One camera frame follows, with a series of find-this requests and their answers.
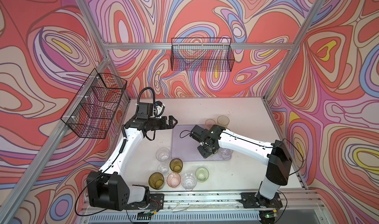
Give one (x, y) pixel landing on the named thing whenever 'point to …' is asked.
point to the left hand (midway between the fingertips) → (172, 121)
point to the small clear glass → (163, 168)
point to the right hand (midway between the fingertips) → (209, 154)
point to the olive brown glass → (176, 165)
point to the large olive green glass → (156, 180)
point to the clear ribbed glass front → (188, 181)
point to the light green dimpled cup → (202, 174)
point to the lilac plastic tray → (184, 148)
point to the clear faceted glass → (225, 154)
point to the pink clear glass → (173, 179)
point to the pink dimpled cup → (209, 123)
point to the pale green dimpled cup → (223, 121)
